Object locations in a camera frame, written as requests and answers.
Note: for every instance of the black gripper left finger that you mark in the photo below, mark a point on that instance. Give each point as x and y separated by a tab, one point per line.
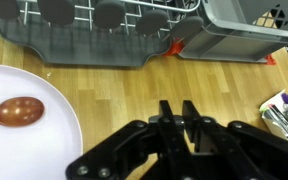
165	133

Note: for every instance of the brown wooden spoon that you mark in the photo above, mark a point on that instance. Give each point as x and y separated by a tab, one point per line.
17	111

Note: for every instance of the grey plastic bin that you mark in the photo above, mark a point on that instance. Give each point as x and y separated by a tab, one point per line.
224	43

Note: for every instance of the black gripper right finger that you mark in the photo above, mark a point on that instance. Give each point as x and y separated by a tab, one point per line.
217	143

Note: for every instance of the white marker packet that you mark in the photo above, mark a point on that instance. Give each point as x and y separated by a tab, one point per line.
280	116

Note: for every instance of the metal dish rack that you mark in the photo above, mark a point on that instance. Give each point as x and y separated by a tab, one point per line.
84	46

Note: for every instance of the red clamp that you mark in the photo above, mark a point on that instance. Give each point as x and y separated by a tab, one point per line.
270	60
174	48

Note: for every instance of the pink plate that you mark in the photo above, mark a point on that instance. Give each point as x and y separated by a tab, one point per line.
24	150

